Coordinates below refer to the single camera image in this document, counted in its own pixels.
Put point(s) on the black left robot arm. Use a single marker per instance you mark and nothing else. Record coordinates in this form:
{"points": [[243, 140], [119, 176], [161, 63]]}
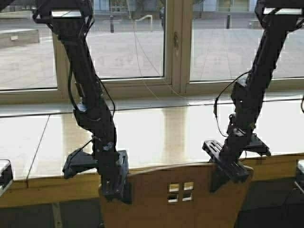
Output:
{"points": [[70, 21]]}

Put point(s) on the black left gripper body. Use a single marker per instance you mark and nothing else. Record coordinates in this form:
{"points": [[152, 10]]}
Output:
{"points": [[112, 165]]}

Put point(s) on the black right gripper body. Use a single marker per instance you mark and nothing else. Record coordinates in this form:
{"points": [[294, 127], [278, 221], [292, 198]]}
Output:
{"points": [[227, 155]]}

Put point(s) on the long wooden window counter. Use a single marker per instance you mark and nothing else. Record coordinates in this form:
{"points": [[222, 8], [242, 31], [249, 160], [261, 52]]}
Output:
{"points": [[37, 146]]}

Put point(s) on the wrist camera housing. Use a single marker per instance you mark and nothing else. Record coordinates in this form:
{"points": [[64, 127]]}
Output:
{"points": [[77, 162], [256, 145]]}

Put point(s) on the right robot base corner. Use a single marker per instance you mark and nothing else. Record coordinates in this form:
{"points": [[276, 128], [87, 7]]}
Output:
{"points": [[299, 176]]}

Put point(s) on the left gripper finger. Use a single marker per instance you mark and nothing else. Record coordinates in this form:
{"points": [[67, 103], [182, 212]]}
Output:
{"points": [[126, 193]]}

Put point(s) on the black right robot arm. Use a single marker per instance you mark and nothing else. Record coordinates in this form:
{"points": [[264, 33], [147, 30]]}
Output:
{"points": [[278, 18]]}

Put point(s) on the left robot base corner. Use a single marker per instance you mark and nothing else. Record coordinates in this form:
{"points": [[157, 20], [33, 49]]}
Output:
{"points": [[6, 175]]}

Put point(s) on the dark outdoor bollard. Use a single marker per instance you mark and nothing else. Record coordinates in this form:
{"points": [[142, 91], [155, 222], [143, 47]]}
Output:
{"points": [[112, 24]]}

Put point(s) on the right wrist camera housing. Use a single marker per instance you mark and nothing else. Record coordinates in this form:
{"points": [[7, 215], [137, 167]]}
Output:
{"points": [[256, 145]]}

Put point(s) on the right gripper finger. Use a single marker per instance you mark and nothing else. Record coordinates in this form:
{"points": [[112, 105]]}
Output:
{"points": [[218, 179]]}

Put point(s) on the left wrist camera housing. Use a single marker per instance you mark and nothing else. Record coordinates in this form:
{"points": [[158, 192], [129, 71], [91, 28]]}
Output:
{"points": [[77, 162]]}

